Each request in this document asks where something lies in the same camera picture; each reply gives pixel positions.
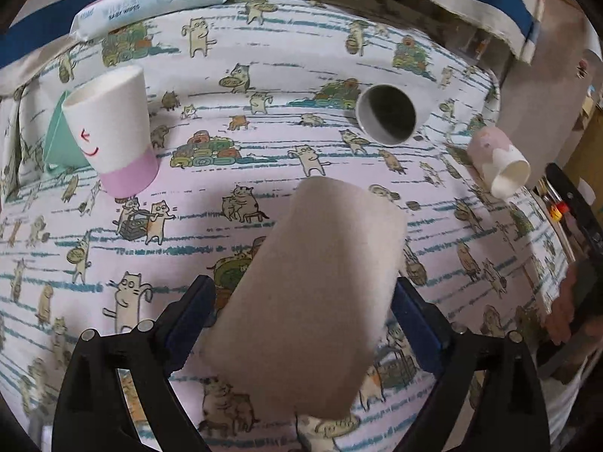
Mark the cat printed blanket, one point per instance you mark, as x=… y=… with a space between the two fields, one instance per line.
x=292 y=84

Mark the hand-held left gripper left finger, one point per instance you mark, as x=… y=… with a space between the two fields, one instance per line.
x=189 y=327

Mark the teal cup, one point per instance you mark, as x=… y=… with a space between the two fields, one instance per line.
x=59 y=146

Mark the white and pink smiley cup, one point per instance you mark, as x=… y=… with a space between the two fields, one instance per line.
x=113 y=122

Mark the grey cup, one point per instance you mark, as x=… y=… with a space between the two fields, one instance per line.
x=387 y=115

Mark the person's right hand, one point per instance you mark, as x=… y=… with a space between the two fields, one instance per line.
x=565 y=306

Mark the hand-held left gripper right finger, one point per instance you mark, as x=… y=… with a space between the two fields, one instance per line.
x=417 y=327

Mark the beige cup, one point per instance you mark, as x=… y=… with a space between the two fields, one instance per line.
x=306 y=292

